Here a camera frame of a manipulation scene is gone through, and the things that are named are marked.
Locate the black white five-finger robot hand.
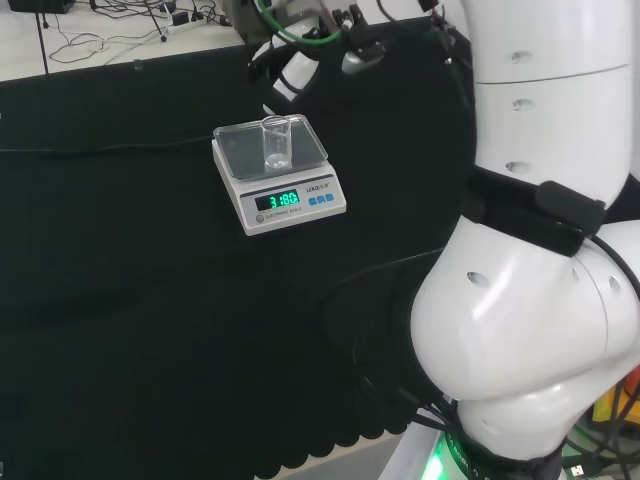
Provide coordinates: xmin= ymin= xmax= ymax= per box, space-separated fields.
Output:
xmin=249 ymin=39 xmax=321 ymax=117

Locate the white electronic balance steel pan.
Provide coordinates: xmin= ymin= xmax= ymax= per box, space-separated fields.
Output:
xmin=211 ymin=113 xmax=348 ymax=237

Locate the white cable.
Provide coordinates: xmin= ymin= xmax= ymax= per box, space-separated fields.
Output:
xmin=42 ymin=0 xmax=201 ymax=65

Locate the black box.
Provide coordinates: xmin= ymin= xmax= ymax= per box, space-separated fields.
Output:
xmin=7 ymin=0 xmax=76 ymax=15

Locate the green cable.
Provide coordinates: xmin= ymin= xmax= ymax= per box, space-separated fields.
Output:
xmin=252 ymin=0 xmax=349 ymax=50

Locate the black bench cloth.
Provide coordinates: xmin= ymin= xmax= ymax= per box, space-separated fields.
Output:
xmin=0 ymin=17 xmax=481 ymax=480

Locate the yellow stop button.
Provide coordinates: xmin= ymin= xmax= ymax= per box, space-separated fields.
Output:
xmin=592 ymin=367 xmax=640 ymax=426

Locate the small clear glass beaker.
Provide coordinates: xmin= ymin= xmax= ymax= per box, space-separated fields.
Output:
xmin=260 ymin=114 xmax=293 ymax=174

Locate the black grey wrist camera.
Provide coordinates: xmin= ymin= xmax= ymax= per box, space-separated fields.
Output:
xmin=339 ymin=42 xmax=387 ymax=76

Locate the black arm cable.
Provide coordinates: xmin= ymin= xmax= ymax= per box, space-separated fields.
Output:
xmin=324 ymin=247 xmax=466 ymax=436

